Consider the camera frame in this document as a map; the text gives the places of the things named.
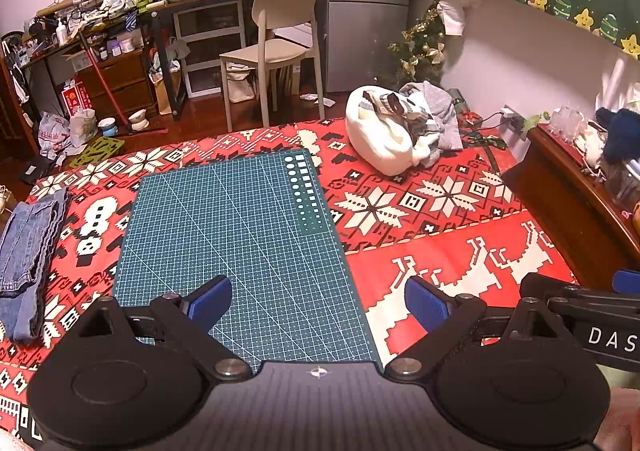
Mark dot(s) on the red patterned christmas blanket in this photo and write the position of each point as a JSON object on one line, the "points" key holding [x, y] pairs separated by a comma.
{"points": [[455, 223]]}

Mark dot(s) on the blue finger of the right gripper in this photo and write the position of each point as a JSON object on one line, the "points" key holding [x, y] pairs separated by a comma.
{"points": [[626, 282]]}

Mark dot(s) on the folded blue jeans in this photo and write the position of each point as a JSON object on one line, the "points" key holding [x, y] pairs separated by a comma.
{"points": [[27, 246]]}

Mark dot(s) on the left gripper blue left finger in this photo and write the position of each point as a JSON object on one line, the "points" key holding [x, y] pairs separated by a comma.
{"points": [[208, 303]]}

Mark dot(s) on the white knit v-neck sweater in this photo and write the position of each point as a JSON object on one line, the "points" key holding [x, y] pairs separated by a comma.
{"points": [[390, 131]]}

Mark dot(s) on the grey refrigerator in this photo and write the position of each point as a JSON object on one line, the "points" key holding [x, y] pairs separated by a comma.
{"points": [[356, 35]]}

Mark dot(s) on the dark cluttered desk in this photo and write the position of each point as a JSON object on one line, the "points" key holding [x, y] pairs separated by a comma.
{"points": [[150, 15]]}

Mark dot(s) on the person right hand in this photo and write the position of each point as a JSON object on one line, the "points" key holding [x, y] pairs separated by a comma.
{"points": [[620, 429]]}

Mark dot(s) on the brown wooden drawer cabinet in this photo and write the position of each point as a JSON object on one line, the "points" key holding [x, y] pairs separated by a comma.
{"points": [[127, 76]]}

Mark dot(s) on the white plastic bag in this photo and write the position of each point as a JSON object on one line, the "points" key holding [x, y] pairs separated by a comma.
{"points": [[53, 135]]}

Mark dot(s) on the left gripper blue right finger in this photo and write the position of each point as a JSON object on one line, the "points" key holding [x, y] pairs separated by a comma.
{"points": [[427, 303]]}

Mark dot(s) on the grey crumpled garment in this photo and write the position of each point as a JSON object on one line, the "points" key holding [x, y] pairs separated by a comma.
{"points": [[441, 106]]}

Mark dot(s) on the blue white ceramic bowl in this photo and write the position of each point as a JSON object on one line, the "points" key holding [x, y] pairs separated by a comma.
{"points": [[108, 127]]}

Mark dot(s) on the beige plastic chair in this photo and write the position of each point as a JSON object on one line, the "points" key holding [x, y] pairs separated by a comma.
{"points": [[272, 53]]}

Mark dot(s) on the white drawer shelf unit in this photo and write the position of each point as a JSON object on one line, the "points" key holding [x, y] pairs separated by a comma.
{"points": [[208, 33]]}

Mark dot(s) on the small decorated christmas tree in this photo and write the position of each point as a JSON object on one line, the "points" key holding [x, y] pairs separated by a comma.
{"points": [[420, 51]]}

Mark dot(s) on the green cutting mat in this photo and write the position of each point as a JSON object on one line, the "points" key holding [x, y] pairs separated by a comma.
{"points": [[263, 222]]}

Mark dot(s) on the dark wooden side table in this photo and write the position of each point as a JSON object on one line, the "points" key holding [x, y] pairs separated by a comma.
{"points": [[582, 221]]}

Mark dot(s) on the red handled broom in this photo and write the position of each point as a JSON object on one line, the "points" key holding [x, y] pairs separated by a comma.
{"points": [[130, 132]]}

